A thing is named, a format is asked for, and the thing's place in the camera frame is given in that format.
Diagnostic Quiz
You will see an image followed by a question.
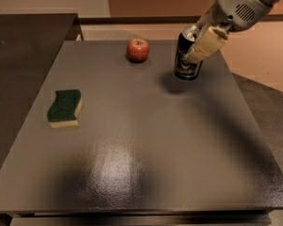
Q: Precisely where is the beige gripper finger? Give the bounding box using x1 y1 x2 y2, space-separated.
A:
184 25 228 64

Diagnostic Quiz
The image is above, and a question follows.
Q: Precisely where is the black pepsi can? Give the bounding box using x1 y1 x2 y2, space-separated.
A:
174 25 202 81

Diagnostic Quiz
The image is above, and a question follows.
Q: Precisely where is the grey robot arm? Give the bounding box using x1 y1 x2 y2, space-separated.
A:
184 0 279 64

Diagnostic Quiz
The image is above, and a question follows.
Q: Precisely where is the red apple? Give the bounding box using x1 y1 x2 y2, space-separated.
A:
126 39 150 63

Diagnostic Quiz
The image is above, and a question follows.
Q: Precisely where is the green yellow sponge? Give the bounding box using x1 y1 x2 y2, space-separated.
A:
47 89 83 128

